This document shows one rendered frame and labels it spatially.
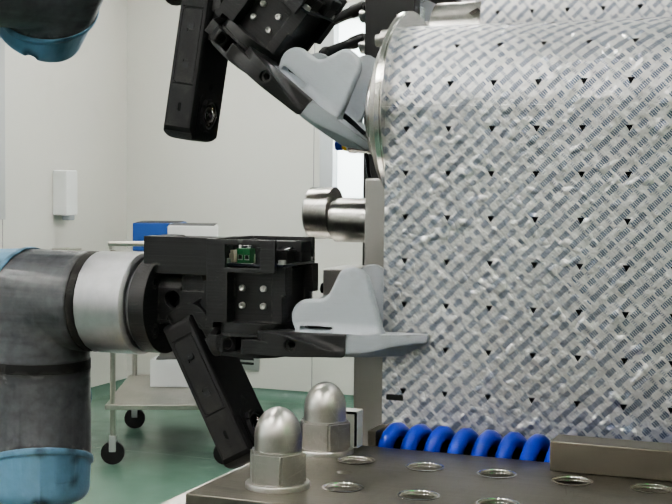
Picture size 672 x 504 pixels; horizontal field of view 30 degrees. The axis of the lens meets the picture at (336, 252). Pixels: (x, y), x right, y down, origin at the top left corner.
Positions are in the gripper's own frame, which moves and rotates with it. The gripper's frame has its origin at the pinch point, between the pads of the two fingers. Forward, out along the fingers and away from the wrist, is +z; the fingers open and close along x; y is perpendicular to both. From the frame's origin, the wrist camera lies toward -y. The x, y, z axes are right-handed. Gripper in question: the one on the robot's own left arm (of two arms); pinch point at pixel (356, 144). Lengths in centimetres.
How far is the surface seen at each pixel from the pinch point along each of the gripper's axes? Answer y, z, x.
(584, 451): -1.8, 26.8, -13.2
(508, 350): -2.0, 19.0, -7.0
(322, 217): -6.1, 1.2, 0.9
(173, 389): -230, -124, 418
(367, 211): -3.3, 3.7, 0.4
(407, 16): 9.8, -2.1, -2.5
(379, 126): 3.6, 2.9, -7.8
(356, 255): -162, -129, 551
